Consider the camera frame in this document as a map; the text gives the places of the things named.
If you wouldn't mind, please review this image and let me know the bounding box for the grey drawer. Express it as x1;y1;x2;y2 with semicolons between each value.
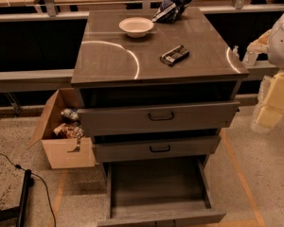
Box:
79;100;239;137
98;157;225;227
93;135;221;163

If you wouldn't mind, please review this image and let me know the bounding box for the small clear bottle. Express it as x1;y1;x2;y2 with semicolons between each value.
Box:
232;45;240;59

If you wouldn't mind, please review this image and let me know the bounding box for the grey middle drawer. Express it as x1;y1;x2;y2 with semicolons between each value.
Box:
93;135;221;163

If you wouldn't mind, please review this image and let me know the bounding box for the grey top drawer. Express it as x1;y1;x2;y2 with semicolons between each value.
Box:
79;100;239;137

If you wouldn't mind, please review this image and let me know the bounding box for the cardboard box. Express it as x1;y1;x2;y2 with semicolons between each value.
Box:
28;88;96;168

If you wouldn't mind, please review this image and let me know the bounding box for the clear sanitizer bottle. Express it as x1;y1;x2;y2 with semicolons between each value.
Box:
242;44;259;66

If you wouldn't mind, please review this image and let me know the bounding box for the grey bottom drawer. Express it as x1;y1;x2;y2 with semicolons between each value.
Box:
98;157;225;227

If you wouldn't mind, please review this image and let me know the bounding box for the white paper bowl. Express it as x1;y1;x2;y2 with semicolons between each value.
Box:
119;17;153;38

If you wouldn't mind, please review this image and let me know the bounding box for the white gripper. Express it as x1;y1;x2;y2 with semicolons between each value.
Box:
247;29;284;133

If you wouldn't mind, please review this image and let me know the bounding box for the black floor cable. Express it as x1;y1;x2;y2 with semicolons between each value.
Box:
0;148;57;227

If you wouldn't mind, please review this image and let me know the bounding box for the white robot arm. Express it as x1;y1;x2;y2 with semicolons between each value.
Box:
243;13;284;132

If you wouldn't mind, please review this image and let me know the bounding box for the crumpled snack bag in box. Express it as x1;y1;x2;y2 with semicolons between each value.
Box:
53;122;84;139

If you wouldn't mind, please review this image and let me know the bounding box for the white packet in box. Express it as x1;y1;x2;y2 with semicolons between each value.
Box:
61;108;79;121

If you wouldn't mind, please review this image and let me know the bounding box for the grey drawer cabinet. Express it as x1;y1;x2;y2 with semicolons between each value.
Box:
72;8;247;227

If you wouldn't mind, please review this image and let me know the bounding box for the black stand leg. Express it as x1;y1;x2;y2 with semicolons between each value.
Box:
0;168;35;227

